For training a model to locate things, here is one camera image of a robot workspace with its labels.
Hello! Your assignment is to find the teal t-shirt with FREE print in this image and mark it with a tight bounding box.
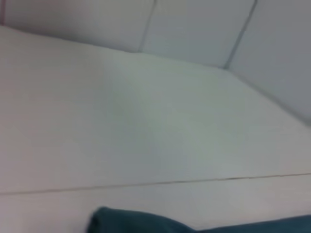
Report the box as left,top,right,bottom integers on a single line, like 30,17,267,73
86,206,311,233

